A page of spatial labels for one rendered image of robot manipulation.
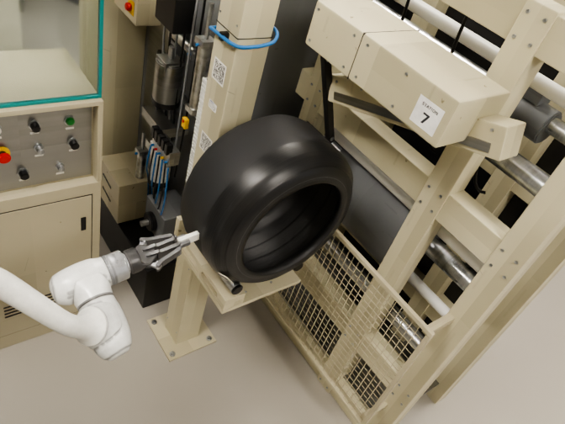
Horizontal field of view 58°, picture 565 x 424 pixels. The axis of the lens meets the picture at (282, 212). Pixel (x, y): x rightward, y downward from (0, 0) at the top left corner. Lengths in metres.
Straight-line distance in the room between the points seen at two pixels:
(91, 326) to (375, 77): 1.04
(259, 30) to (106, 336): 0.99
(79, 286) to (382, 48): 1.07
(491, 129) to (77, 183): 1.51
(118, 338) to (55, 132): 0.88
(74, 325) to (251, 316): 1.67
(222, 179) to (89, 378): 1.41
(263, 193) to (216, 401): 1.38
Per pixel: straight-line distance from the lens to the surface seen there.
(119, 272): 1.53
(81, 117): 2.03
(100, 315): 1.44
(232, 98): 1.75
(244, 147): 1.56
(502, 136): 1.51
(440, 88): 1.43
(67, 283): 1.51
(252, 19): 1.64
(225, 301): 1.85
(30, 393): 2.64
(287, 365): 2.81
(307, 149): 1.56
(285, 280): 2.05
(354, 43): 1.62
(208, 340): 2.77
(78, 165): 2.15
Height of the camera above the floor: 2.30
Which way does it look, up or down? 40 degrees down
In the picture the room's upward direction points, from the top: 19 degrees clockwise
